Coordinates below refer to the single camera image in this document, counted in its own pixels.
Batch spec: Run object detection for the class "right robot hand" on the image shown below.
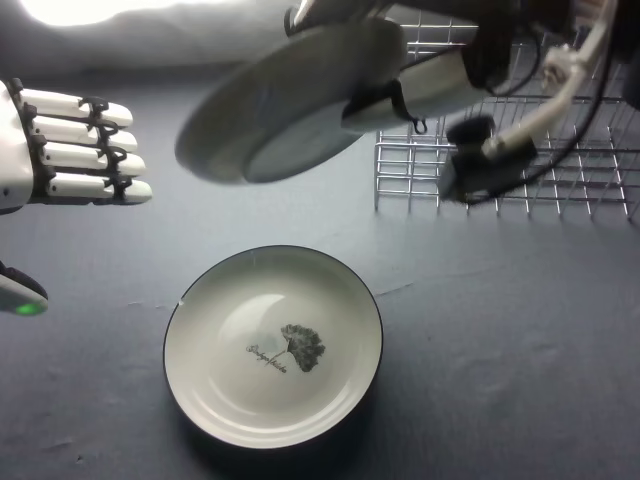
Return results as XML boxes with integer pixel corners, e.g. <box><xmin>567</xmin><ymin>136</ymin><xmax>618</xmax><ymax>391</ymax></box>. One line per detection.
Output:
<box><xmin>284</xmin><ymin>0</ymin><xmax>502</xmax><ymax>135</ymax></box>

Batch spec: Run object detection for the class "silver wire rack shelf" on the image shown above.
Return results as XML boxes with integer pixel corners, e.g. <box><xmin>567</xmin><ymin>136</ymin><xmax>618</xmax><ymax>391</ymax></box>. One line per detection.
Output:
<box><xmin>372</xmin><ymin>14</ymin><xmax>640</xmax><ymax>221</ymax></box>

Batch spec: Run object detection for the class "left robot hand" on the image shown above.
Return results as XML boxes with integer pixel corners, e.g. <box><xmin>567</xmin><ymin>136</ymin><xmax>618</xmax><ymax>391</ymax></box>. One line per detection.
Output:
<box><xmin>0</xmin><ymin>77</ymin><xmax>154</xmax><ymax>319</ymax></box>

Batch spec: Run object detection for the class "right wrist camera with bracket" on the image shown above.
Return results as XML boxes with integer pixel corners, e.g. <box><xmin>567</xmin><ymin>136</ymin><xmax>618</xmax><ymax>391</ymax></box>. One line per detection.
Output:
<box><xmin>437</xmin><ymin>0</ymin><xmax>621</xmax><ymax>205</ymax></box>

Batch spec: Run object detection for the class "white plate with dark rim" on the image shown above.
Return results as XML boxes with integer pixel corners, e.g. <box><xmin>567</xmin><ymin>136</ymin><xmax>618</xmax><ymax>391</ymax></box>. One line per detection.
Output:
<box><xmin>174</xmin><ymin>17</ymin><xmax>407</xmax><ymax>187</ymax></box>
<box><xmin>162</xmin><ymin>244</ymin><xmax>385</xmax><ymax>451</ymax></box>

